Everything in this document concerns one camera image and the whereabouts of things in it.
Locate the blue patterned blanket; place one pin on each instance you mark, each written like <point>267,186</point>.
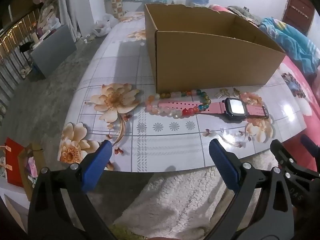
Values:
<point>287,40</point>

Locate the metal rack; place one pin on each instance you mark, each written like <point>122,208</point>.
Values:
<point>10,45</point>

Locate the brown paper gift bag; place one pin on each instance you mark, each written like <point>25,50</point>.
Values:
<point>31,172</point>

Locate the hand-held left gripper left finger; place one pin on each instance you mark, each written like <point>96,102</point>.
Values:
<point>98,162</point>

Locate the white leaning panels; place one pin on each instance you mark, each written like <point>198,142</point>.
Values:
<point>66,7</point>

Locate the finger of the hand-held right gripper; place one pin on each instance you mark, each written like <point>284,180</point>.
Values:
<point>311,143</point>
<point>282,152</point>

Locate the red gift bag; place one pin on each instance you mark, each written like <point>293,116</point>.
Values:
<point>13,162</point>

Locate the brown wooden door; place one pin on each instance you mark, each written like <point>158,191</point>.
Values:
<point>297,10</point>

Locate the brown cardboard box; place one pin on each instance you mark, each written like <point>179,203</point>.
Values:
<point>212,62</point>

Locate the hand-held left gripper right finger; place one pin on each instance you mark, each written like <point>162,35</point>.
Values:
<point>223,163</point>

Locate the white plastic bag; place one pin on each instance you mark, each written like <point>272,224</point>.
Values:
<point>103,26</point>

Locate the white fluffy rug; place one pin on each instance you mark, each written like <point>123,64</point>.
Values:
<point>175,205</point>

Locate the grey patterned pillow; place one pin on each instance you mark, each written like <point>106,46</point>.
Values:
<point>243,13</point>

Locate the grey flat board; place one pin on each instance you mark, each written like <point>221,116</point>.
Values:
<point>53,51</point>

